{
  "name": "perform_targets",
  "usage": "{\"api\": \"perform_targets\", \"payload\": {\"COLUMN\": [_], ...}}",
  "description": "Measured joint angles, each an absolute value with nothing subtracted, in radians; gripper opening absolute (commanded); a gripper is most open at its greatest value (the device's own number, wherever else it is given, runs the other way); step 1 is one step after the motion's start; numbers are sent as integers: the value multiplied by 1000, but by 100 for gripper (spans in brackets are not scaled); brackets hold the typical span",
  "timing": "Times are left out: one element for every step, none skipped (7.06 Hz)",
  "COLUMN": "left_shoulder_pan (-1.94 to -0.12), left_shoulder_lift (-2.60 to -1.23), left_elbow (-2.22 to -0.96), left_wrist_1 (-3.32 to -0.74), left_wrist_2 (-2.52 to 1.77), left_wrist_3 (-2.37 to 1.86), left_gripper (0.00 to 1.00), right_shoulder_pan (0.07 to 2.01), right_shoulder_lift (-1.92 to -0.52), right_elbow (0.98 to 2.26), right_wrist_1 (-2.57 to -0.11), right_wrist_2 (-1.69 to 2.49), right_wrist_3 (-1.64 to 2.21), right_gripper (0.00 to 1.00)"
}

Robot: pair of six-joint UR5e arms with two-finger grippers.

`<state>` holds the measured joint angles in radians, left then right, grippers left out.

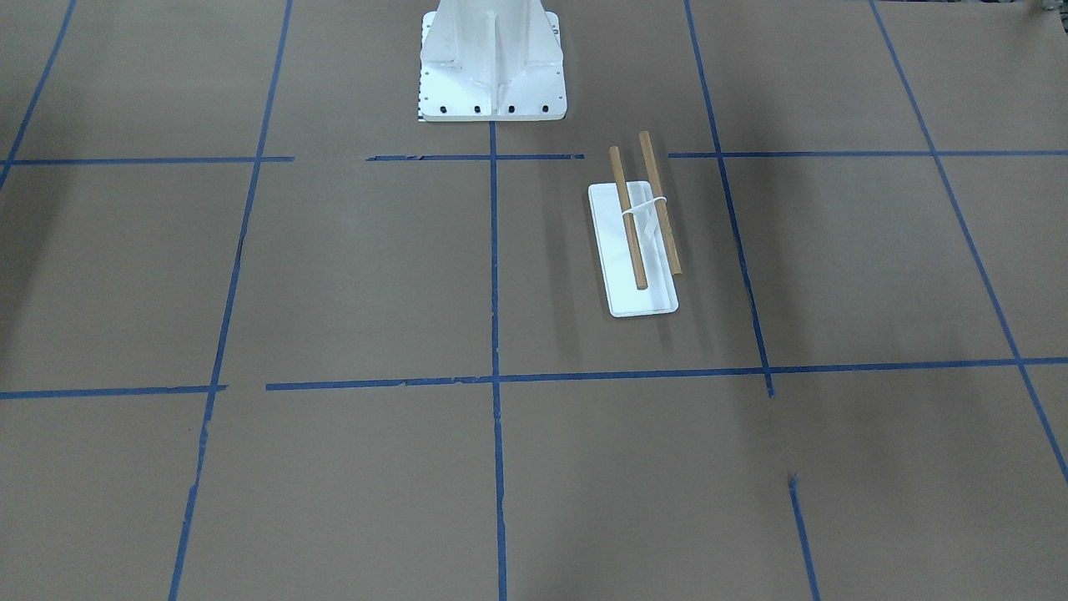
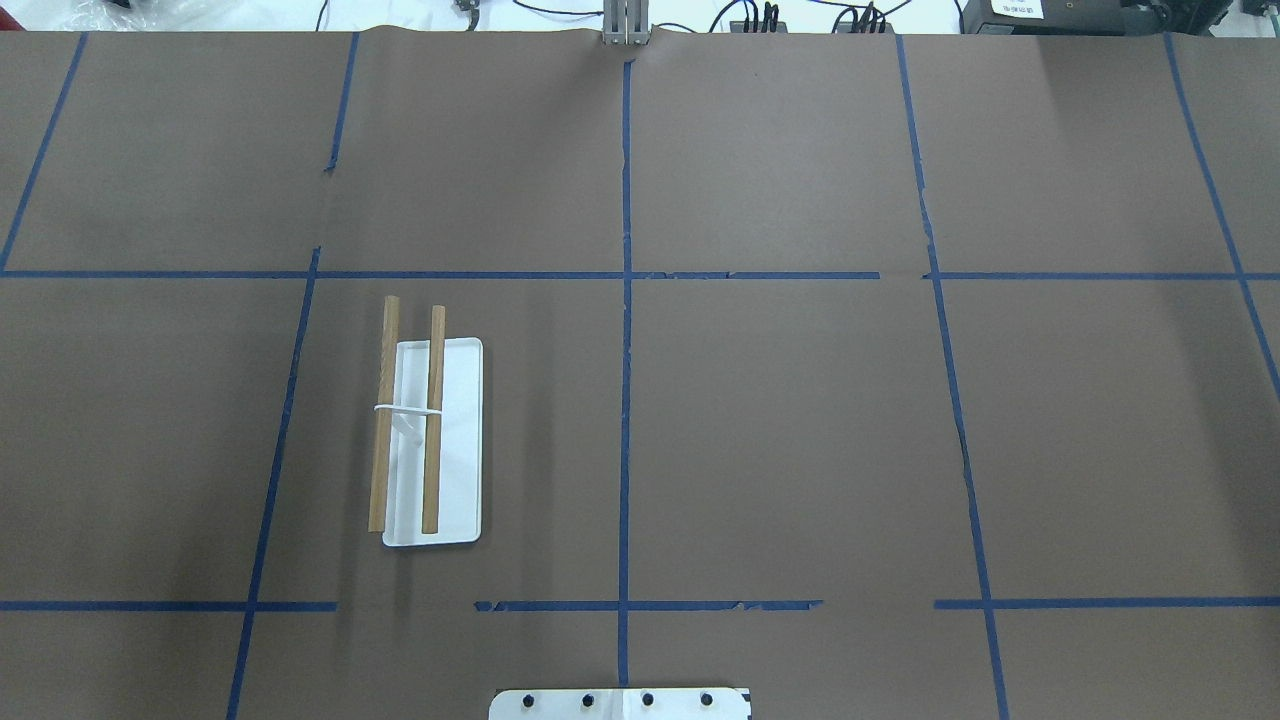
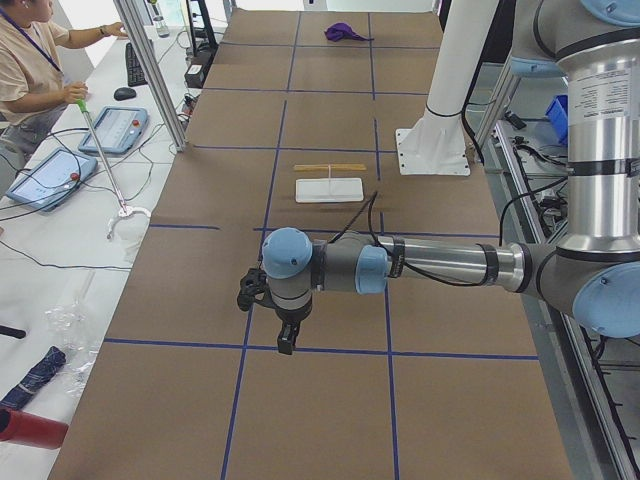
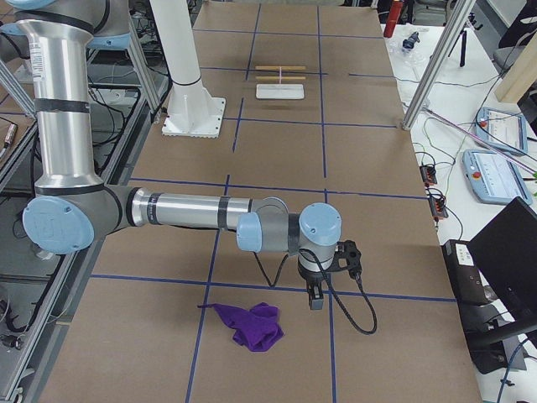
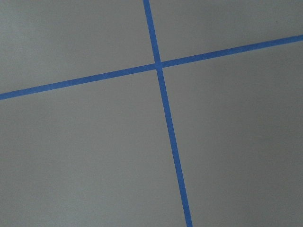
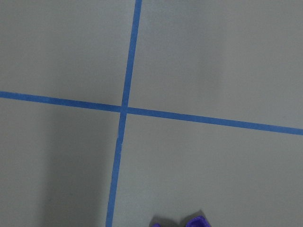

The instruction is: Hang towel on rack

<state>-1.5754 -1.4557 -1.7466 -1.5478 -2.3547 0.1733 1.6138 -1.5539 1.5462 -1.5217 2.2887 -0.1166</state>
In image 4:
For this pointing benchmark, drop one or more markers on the white wooden towel rack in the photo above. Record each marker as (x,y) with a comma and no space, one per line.
(279,86)

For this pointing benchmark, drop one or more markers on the red relay module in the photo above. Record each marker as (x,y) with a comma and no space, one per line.
(428,174)
(437,203)

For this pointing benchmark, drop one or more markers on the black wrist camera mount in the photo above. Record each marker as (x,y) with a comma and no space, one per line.
(347,257)

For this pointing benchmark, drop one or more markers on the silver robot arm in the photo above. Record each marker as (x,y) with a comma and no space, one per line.
(73,207)

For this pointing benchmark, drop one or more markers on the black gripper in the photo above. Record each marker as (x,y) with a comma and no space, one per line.
(312,279)

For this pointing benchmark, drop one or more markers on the near blue teach pendant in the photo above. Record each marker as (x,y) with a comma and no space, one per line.
(493,179)

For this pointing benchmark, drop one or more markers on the red bottle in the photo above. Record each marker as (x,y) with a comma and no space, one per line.
(393,18)

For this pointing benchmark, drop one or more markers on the blue teach pendant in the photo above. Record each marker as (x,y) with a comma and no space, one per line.
(503,130)
(493,179)

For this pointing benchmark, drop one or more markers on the black monitor on stand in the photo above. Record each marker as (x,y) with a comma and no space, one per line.
(493,278)

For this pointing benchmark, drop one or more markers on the aluminium frame post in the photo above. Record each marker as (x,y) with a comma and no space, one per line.
(447,39)

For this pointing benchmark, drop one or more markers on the white pedestal column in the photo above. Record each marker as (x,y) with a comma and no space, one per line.
(192,111)

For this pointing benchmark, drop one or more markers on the far blue teach pendant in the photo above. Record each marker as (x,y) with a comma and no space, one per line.
(503,130)

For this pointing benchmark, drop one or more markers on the purple towel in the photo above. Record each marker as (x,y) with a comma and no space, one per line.
(257,329)

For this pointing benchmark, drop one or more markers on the black tripod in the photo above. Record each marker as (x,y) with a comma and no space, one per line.
(472,24)

